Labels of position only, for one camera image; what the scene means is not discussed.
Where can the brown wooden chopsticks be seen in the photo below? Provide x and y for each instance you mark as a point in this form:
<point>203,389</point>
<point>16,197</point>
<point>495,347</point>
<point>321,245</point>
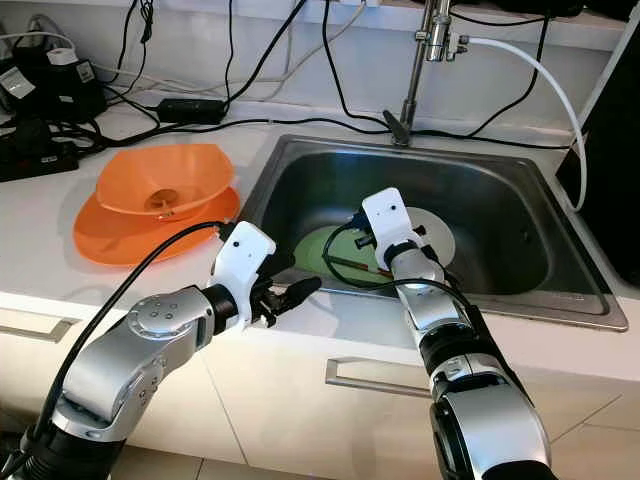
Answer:
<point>350,265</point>

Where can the orange plastic plate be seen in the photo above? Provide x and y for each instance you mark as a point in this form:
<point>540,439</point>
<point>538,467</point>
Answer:
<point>110,243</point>

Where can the orange plastic bowl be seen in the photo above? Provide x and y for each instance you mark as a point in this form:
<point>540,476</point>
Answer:
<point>130,175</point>

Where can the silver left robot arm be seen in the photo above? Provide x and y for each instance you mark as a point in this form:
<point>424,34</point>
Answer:
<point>140,360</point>

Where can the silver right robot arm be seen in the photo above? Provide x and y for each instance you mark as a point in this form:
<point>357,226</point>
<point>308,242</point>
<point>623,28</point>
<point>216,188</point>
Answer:
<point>490,420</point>

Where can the white kitchen cabinet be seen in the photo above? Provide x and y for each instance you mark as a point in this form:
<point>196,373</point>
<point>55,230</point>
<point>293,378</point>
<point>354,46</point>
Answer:
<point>260,420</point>

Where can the green plate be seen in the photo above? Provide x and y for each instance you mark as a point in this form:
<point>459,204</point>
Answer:
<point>320,248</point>

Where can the white plate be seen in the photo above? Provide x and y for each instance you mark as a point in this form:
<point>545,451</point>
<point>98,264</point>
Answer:
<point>440,235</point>

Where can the chrome faucet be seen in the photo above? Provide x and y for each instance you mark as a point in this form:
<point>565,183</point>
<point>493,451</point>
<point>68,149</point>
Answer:
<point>408,95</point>

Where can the stainless steel sink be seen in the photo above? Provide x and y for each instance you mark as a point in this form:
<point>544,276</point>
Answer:
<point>520,220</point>

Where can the black power adapter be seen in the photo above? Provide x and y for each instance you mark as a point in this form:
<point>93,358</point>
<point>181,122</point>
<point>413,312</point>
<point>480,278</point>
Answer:
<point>190,110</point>

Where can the large black appliance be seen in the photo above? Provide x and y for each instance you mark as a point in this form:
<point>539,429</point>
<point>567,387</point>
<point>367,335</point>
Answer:
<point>605,170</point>

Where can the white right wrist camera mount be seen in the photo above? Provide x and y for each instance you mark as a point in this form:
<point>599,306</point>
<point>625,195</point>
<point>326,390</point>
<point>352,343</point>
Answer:
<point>390,220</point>

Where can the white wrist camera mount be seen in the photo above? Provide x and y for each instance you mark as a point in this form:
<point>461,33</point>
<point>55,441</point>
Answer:
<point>390,220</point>
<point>245,260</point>

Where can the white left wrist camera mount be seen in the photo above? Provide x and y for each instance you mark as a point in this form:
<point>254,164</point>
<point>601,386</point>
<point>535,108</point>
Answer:
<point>245,260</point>

